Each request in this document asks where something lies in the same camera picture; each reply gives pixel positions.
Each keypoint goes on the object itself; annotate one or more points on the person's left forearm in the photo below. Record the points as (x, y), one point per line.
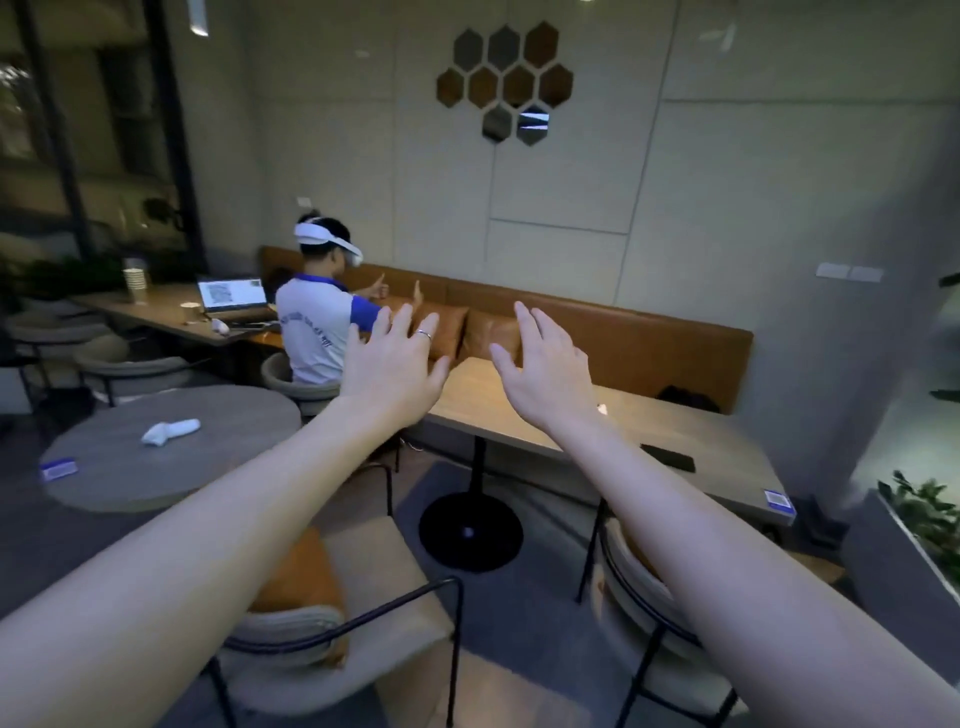
(187, 547)

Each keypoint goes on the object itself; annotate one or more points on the orange seat cushion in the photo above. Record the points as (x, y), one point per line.
(300, 577)

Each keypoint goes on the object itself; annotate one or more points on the open laptop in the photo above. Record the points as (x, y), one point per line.
(234, 298)

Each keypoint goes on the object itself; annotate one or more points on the person's right thumb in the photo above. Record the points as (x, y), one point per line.
(504, 364)

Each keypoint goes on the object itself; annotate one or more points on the white VR headset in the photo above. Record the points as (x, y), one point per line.
(326, 238)

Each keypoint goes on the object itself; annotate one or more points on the orange leather cushion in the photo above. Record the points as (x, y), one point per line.
(444, 326)
(487, 334)

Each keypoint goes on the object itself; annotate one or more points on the white wall switch plate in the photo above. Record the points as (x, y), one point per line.
(866, 274)
(832, 271)

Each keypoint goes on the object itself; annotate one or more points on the person's left thumb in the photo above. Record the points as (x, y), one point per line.
(441, 373)

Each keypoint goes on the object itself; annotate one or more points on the round grey table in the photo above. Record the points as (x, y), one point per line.
(180, 450)

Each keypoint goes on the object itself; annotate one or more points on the blue card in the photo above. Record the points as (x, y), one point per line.
(779, 503)
(58, 469)

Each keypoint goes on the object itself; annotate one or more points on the small white cup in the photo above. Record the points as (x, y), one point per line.
(190, 310)

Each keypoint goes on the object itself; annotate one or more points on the person's left hand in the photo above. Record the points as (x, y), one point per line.
(386, 375)

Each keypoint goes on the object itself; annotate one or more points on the white handheld controller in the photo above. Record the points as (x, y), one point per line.
(220, 327)
(171, 432)

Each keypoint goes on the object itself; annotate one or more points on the black round table base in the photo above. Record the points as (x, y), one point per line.
(471, 529)

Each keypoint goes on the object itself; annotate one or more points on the long wooden table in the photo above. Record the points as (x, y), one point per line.
(161, 311)

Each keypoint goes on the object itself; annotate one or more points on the pendant lamp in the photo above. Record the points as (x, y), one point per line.
(198, 16)

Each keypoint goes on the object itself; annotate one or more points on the grey planter box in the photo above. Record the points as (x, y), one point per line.
(892, 577)

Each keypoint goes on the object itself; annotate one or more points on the person's right hand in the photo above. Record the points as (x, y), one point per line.
(551, 382)

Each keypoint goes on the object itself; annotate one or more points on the person's left middle finger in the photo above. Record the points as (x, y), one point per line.
(403, 324)

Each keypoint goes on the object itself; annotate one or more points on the green leafy plant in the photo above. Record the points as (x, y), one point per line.
(926, 514)

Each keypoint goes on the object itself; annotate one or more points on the hexagon mirror wall tiles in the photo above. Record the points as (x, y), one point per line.
(506, 79)

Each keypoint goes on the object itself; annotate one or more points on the brown leather bench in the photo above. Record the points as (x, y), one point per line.
(645, 345)

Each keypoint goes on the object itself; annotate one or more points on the stack of paper cups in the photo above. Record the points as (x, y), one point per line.
(136, 283)

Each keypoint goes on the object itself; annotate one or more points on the person's right forearm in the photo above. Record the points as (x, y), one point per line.
(735, 577)

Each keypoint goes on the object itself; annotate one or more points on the grey upholstered chair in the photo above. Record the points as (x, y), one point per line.
(127, 367)
(52, 326)
(300, 386)

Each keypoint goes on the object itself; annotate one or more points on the beige chair black frame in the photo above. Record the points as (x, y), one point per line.
(375, 600)
(645, 622)

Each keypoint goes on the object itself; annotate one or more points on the rectangular wooden table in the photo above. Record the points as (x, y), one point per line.
(660, 442)

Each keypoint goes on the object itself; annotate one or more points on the black phone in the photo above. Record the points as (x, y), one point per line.
(667, 457)

